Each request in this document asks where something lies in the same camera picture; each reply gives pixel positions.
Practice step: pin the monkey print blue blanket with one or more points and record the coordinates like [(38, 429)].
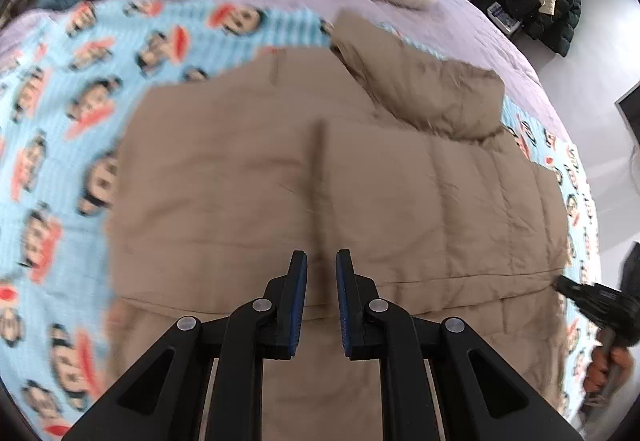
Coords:
[(57, 289)]

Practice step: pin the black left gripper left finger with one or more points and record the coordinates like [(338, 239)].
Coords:
[(203, 380)]

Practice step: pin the right hand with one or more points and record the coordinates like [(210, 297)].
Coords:
[(600, 367)]

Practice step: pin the beige puffer down coat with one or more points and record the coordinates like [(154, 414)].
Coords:
[(368, 145)]

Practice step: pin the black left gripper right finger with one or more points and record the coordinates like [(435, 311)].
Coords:
[(439, 381)]

